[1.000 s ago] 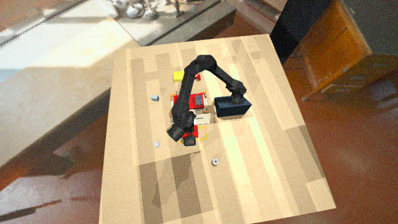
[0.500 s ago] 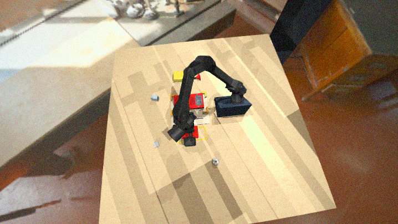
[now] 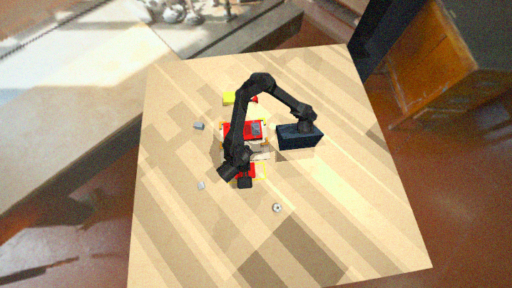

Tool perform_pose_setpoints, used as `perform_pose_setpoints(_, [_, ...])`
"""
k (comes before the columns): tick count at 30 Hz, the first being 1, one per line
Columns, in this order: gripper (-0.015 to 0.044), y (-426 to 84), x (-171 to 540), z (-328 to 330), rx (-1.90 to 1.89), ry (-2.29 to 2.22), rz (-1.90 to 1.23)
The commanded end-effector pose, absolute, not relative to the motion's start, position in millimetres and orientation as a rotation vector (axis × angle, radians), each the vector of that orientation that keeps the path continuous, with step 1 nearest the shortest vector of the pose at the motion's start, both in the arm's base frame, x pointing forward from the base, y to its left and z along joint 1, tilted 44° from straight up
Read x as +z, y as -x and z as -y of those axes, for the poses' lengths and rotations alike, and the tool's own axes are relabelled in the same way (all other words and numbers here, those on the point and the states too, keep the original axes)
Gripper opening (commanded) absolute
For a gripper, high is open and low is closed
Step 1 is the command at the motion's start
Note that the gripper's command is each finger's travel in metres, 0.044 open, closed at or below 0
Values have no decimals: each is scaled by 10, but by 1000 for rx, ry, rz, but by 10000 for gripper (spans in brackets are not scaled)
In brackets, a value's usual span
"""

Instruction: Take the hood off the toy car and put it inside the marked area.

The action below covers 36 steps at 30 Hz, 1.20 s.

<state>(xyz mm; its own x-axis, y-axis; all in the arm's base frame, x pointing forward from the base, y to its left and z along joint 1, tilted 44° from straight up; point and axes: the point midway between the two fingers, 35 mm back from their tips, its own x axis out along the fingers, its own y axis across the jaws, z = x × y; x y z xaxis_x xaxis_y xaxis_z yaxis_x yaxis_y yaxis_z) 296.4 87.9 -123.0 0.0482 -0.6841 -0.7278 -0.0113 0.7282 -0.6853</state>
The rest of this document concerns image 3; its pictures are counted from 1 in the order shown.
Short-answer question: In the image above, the yellow flat block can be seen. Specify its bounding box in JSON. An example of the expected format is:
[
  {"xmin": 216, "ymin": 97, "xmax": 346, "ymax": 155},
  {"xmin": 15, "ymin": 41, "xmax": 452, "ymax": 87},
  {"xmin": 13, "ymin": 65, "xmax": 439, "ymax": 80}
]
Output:
[{"xmin": 223, "ymin": 91, "xmax": 235, "ymax": 105}]

